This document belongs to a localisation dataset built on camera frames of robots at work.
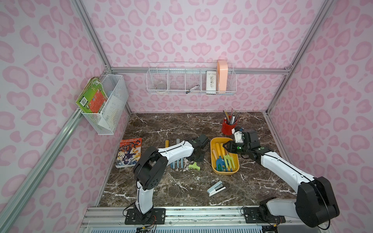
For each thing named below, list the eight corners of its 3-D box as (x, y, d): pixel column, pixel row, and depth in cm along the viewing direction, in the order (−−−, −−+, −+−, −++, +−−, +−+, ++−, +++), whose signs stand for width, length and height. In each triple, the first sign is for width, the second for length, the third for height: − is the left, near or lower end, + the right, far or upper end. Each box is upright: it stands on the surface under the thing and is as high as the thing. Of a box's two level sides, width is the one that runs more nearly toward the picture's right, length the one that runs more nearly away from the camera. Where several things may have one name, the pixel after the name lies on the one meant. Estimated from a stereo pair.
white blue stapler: (210, 197, 81) (210, 196, 79) (205, 190, 83) (206, 188, 81) (225, 188, 84) (225, 187, 82) (220, 181, 86) (221, 180, 84)
